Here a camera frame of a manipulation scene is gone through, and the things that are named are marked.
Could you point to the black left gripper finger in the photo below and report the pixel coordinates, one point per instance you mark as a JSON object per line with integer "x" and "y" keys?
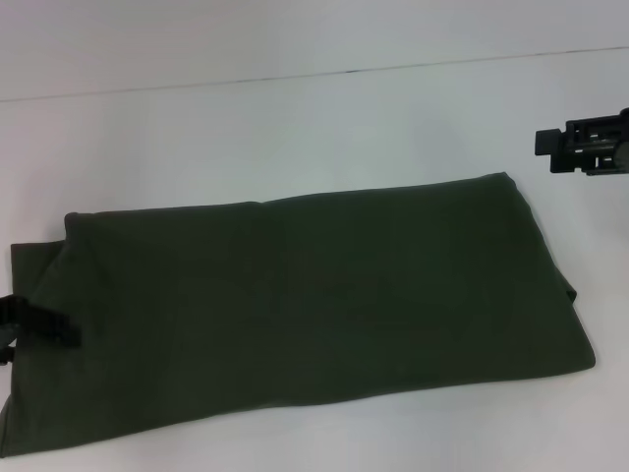
{"x": 5, "y": 356}
{"x": 44, "y": 324}

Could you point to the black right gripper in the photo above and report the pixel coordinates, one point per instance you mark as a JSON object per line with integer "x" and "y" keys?
{"x": 624, "y": 142}

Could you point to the dark green FREE t-shirt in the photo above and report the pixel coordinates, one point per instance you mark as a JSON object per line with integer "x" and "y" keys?
{"x": 295, "y": 295}

